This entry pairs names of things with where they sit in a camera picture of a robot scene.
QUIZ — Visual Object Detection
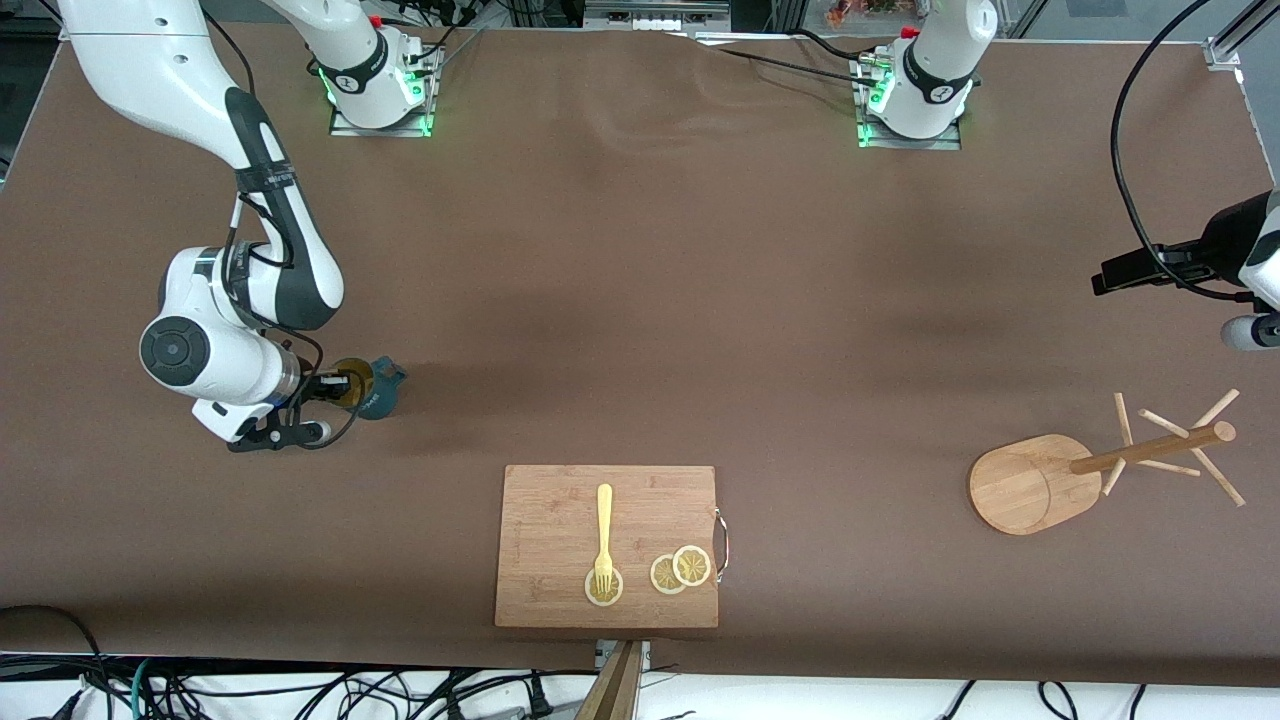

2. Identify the teal cup yellow inside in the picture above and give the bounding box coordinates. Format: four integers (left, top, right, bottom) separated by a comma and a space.
333, 357, 409, 421

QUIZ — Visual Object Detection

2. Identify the wooden mug rack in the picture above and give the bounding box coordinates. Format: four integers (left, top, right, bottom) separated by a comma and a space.
967, 388, 1248, 537

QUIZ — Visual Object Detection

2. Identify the bamboo cutting board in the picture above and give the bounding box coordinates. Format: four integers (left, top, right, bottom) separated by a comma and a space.
494, 464, 720, 630

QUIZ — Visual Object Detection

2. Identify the yellow plastic fork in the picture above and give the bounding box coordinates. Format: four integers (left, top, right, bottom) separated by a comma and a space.
594, 484, 615, 593

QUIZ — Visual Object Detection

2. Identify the brown table cover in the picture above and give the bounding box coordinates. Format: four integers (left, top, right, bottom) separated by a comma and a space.
0, 18, 1280, 691

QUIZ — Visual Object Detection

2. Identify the grey power strip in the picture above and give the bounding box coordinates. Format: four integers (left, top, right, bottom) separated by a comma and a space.
585, 0, 731, 31

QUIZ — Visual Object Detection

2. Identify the long aluminium frame profile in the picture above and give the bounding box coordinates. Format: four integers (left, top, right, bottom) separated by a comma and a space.
1203, 0, 1280, 71

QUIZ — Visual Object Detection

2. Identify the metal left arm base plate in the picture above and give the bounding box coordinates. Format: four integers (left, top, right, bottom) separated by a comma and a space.
857, 55, 963, 151

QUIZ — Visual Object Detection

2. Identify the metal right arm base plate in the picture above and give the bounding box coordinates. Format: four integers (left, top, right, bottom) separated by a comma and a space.
330, 45, 433, 138

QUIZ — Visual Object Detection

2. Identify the thick black arched cable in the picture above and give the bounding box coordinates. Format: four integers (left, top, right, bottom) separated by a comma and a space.
0, 604, 113, 720

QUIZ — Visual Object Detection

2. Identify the thin black base cable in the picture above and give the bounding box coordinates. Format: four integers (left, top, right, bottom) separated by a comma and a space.
405, 25, 486, 76

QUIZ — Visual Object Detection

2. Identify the short black base cable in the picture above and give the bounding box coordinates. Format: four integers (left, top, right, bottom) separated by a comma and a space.
793, 28, 879, 63

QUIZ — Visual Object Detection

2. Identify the long black base cable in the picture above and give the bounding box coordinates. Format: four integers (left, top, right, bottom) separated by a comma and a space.
688, 33, 891, 89

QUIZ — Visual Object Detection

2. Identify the wooden post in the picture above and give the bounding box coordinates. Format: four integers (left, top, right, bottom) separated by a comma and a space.
573, 640, 644, 720

